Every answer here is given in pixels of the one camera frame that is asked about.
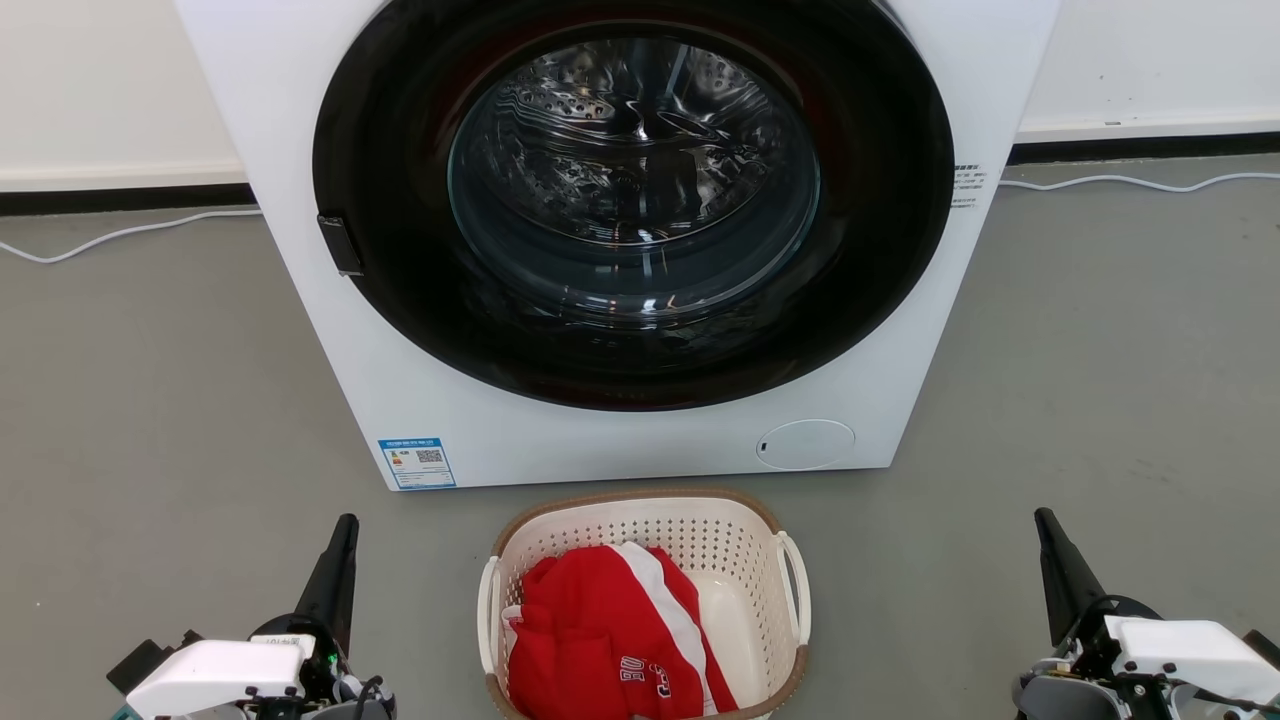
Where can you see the white front-load washing machine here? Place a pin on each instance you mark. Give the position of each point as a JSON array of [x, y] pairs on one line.
[[270, 100]]

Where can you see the steel washer drum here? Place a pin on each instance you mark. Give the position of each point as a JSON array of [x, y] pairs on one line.
[[630, 170]]

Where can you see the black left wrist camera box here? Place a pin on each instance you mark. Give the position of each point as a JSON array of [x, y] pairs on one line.
[[145, 662]]

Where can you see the black round washer door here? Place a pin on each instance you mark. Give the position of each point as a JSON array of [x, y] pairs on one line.
[[420, 300]]

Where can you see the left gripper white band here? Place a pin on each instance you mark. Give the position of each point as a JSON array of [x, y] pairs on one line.
[[215, 675]]

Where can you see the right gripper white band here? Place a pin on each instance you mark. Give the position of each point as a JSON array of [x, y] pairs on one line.
[[1190, 650]]

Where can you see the small text sticker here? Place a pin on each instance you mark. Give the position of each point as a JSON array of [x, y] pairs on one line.
[[968, 185]]

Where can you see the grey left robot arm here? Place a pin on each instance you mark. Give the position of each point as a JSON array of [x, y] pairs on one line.
[[350, 708]]

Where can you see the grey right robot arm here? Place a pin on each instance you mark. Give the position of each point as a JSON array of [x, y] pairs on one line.
[[1060, 700]]

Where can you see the cream perforated laundry basket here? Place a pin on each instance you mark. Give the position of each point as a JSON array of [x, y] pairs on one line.
[[700, 540]]

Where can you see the round white filter cover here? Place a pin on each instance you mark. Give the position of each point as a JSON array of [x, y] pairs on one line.
[[805, 445]]

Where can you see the red and white garment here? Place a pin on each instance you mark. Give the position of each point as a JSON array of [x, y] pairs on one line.
[[580, 620]]

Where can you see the blue energy label sticker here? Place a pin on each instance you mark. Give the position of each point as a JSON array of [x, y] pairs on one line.
[[417, 464]]

